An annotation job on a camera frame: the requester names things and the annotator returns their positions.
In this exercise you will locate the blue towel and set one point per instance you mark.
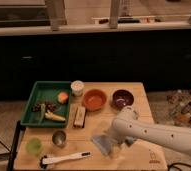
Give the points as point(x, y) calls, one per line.
point(103, 143)

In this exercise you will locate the blue sponge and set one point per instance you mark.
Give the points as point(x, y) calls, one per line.
point(129, 140)

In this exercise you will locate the wooden block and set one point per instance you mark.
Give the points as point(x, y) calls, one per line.
point(79, 119)

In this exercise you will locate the toy corn cob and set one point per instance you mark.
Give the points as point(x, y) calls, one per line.
point(54, 117)

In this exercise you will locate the green plastic tray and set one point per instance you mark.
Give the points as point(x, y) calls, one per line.
point(47, 91)

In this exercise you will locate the white ribbed cup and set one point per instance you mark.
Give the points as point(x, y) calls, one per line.
point(77, 87)

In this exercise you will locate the spice bottle rack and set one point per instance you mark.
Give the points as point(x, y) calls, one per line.
point(180, 110)

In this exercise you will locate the orange bowl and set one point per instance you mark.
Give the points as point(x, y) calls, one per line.
point(94, 99)

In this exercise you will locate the dark purple bowl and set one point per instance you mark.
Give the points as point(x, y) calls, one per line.
point(122, 98)

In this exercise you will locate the green plastic cup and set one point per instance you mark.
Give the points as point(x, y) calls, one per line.
point(34, 146)

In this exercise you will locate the dark toy grapes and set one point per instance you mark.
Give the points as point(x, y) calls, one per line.
point(46, 105)

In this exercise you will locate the white handled brush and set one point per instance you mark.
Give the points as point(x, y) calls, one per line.
point(45, 161)

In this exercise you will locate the small metal cup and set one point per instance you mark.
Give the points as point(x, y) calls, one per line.
point(59, 138)

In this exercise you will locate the toy peach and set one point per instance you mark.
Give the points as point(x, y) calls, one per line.
point(62, 97)

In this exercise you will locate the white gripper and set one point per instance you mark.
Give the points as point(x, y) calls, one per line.
point(117, 139)

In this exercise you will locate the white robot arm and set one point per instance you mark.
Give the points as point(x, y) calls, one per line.
point(126, 124)

